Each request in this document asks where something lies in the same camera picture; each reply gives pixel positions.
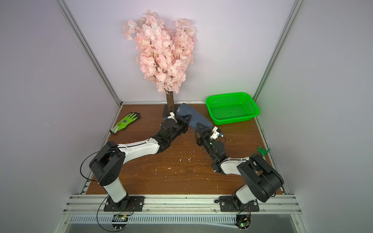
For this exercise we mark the controller board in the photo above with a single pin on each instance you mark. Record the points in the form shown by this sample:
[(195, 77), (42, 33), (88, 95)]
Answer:
[(243, 222), (119, 222)]

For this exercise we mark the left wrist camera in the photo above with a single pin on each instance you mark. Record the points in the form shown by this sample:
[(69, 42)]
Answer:
[(171, 116)]

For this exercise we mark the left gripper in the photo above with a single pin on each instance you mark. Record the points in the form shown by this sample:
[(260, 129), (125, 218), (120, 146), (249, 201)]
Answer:
[(184, 124)]

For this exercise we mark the green black work glove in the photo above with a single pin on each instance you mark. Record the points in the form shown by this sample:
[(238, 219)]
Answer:
[(123, 123)]

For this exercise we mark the left controller board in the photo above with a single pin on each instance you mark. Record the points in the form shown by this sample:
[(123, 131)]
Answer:
[(119, 222)]

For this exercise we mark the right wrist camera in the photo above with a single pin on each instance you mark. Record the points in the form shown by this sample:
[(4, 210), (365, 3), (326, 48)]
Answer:
[(215, 133)]

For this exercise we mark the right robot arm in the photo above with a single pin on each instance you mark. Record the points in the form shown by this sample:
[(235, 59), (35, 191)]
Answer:
[(262, 181)]

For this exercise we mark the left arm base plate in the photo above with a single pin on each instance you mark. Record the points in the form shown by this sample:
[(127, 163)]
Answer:
[(128, 204)]

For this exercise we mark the right controller board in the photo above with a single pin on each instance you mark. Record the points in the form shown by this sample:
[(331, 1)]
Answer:
[(243, 222)]

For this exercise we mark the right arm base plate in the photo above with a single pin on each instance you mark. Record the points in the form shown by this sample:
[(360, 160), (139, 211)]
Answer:
[(232, 204)]

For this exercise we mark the blue fish-print pillowcase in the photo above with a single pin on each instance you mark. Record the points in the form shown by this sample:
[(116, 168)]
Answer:
[(197, 119)]

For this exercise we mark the aluminium frame corner post right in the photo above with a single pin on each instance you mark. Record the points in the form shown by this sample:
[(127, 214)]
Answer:
[(280, 43)]

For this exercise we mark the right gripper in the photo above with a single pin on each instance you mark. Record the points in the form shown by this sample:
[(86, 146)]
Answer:
[(204, 134)]

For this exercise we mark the green toy rake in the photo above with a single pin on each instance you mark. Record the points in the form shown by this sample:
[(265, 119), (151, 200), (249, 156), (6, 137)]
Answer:
[(263, 151)]

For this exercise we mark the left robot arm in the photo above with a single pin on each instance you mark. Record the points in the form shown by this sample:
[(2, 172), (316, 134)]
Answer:
[(108, 162)]

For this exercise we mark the green plastic basket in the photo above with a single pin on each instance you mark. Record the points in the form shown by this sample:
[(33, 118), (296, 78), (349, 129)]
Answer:
[(232, 108)]

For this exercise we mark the aluminium frame corner post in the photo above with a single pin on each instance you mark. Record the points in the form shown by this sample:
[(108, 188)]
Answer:
[(87, 48), (280, 43)]

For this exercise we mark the aluminium front rail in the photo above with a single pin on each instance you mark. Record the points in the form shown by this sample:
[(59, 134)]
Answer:
[(180, 204)]

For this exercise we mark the aluminium frame corner post left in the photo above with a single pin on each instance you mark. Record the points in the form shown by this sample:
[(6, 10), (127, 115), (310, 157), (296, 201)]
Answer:
[(87, 48)]

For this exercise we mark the pink cherry blossom tree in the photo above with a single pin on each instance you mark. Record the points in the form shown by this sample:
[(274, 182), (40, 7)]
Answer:
[(164, 53)]

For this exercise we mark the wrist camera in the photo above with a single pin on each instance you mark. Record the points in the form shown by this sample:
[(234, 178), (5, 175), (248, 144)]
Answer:
[(215, 133), (171, 116)]

